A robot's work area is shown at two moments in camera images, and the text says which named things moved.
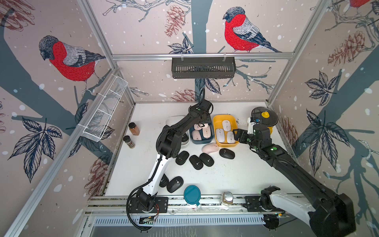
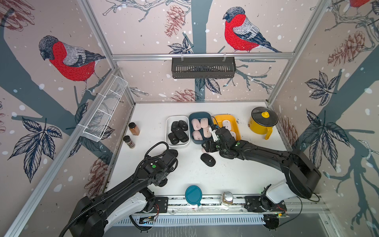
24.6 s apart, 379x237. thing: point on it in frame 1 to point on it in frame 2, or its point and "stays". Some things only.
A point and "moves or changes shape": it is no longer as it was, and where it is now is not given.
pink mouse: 197,127 stays
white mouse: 230,137 stays
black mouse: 182,158 moves or changes shape
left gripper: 208,118 to 160,183
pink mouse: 196,135 stays
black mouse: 184,138 stays
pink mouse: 207,132 stays
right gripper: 243,137 to 211,148
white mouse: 226,125 stays
